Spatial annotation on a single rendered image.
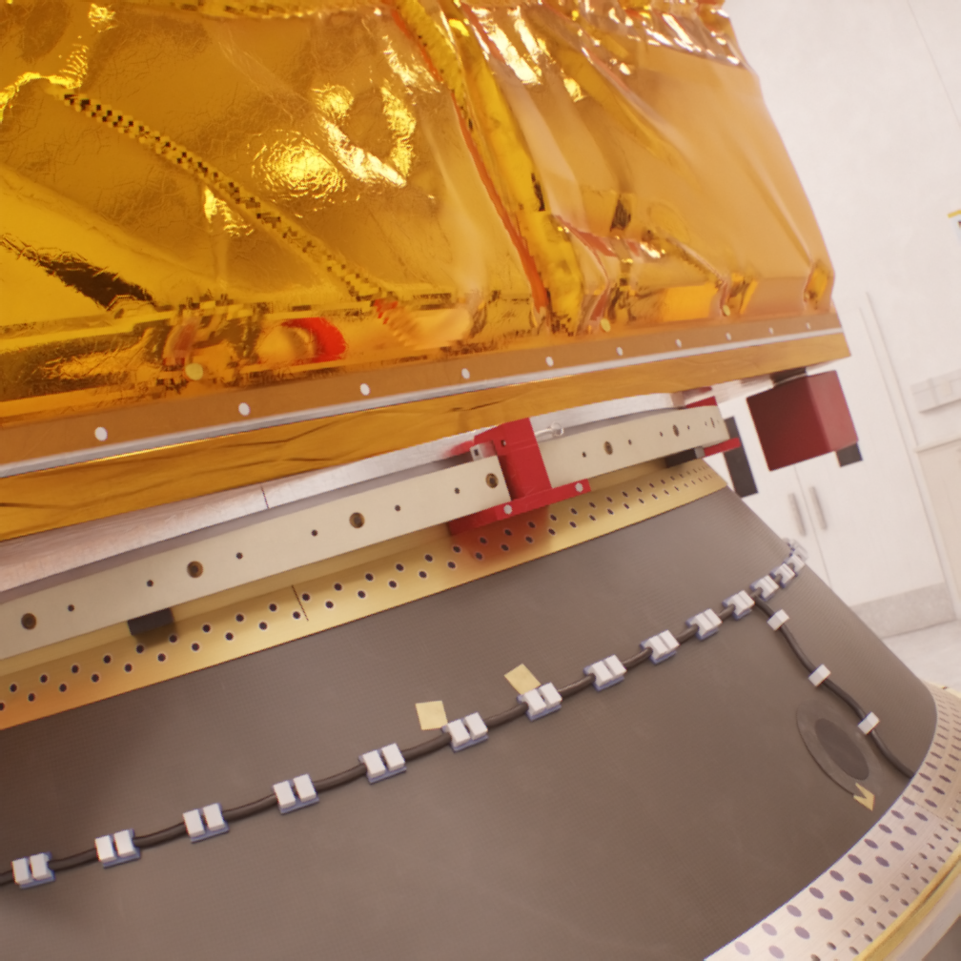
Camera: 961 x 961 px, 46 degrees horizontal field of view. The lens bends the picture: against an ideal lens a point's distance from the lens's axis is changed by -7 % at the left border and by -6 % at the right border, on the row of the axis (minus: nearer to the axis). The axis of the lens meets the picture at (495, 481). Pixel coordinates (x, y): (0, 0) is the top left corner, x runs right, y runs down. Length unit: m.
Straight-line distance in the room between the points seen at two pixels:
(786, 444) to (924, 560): 6.80
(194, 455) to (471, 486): 0.28
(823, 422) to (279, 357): 1.22
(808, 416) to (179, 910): 1.45
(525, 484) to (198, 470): 0.33
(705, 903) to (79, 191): 0.80
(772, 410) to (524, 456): 1.02
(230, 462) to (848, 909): 0.69
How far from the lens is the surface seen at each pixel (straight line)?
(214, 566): 1.07
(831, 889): 1.17
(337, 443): 1.14
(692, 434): 1.47
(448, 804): 1.04
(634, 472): 1.43
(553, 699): 1.10
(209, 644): 1.09
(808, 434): 2.12
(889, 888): 1.21
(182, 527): 1.11
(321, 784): 1.03
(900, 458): 8.83
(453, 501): 1.14
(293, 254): 1.11
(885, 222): 8.81
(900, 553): 8.96
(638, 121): 1.75
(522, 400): 1.36
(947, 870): 1.26
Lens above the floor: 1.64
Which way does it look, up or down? 2 degrees up
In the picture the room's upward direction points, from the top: 18 degrees counter-clockwise
